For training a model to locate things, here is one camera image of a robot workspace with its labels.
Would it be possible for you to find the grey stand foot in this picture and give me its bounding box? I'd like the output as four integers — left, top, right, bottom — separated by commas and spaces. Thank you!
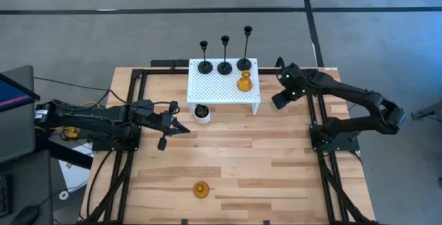
410, 100, 442, 121

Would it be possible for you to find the white paper sheet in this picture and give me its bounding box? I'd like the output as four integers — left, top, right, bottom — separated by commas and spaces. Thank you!
57, 141, 95, 194

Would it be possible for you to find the black floor bar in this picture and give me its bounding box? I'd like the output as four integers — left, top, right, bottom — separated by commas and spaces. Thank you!
34, 138, 95, 170

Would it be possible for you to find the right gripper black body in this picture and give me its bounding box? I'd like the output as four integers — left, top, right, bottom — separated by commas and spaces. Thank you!
280, 62, 311, 100

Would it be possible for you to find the black keyboard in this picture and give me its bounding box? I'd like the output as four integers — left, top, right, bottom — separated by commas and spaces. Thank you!
0, 173, 14, 218

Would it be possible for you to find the green plant in white pot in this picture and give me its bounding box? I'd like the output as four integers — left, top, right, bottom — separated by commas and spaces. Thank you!
193, 103, 211, 125

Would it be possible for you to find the amber glass candle holder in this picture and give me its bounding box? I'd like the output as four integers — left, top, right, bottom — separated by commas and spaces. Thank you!
192, 180, 211, 199
236, 70, 253, 92

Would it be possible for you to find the thin black cable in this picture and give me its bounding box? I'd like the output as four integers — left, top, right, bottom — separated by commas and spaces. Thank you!
33, 76, 139, 107

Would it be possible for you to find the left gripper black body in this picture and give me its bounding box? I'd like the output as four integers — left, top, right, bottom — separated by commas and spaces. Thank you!
151, 111, 175, 136

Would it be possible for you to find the black aluminium frame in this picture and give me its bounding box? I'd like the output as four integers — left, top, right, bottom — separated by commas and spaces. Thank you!
78, 59, 378, 225

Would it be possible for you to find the black computer mouse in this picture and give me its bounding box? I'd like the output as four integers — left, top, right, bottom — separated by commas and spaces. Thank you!
9, 204, 40, 225

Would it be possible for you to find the medium black candlestick holder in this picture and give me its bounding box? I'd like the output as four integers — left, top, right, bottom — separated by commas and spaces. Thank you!
217, 35, 233, 76

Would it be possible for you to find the tall black candlestick holder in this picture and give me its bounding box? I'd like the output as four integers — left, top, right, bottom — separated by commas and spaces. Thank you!
236, 26, 253, 72

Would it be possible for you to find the white perforated shelf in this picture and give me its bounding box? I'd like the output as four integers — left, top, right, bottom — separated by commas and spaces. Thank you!
186, 58, 262, 115

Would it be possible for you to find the grey desk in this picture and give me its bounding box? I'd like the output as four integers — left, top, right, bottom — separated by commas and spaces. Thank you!
0, 65, 55, 225

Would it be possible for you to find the yellow cable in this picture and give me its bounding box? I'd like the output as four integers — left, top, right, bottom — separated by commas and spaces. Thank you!
65, 100, 101, 139

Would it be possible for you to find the monitor with blue screen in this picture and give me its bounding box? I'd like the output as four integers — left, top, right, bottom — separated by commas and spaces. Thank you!
0, 72, 41, 114

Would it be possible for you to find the short black candlestick holder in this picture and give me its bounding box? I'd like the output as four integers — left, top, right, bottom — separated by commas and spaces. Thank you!
197, 40, 214, 75

